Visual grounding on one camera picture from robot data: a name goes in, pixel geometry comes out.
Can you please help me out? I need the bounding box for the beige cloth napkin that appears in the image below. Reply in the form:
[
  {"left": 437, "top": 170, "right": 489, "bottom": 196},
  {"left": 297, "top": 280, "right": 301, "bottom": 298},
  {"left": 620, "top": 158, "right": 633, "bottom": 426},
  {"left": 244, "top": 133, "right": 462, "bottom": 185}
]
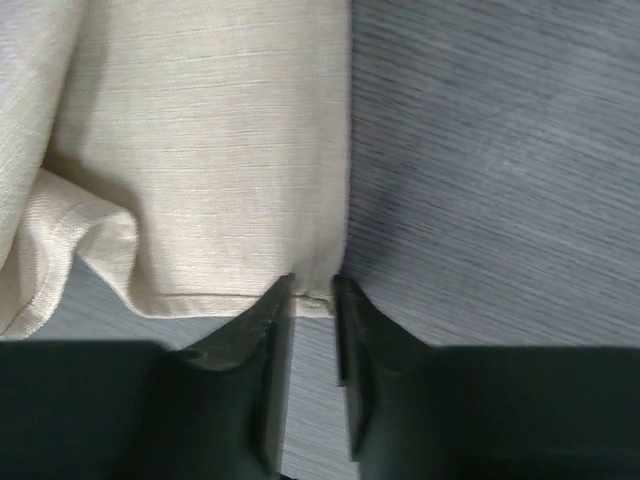
[{"left": 1, "top": 1, "right": 351, "bottom": 339}]

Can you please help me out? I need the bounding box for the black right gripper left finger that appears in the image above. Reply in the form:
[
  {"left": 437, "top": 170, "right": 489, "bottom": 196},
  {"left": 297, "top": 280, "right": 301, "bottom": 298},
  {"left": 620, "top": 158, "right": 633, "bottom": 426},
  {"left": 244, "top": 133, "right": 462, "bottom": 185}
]
[{"left": 164, "top": 274, "right": 295, "bottom": 479}]

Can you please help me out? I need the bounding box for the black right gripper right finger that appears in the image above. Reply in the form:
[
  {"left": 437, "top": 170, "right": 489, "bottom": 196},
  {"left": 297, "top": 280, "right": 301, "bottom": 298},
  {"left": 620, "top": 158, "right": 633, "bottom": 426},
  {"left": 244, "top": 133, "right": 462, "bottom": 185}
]
[{"left": 332, "top": 275, "right": 450, "bottom": 479}]

